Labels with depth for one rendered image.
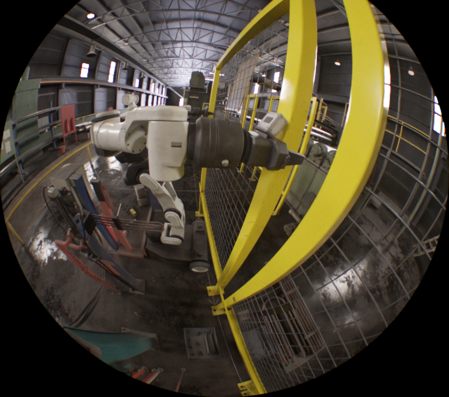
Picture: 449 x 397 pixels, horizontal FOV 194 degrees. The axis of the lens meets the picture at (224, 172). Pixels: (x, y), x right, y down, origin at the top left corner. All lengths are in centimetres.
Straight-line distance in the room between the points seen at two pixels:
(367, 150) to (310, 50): 23
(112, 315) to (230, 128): 166
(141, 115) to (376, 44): 35
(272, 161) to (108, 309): 168
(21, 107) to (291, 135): 878
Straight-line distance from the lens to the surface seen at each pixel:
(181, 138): 20
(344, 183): 19
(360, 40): 25
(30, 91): 899
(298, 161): 28
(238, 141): 20
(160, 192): 92
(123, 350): 97
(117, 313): 160
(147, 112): 22
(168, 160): 21
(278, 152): 22
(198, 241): 142
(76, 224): 72
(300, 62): 30
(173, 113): 20
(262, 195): 32
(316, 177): 228
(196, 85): 482
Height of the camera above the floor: 140
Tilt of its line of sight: 27 degrees down
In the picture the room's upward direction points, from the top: 10 degrees clockwise
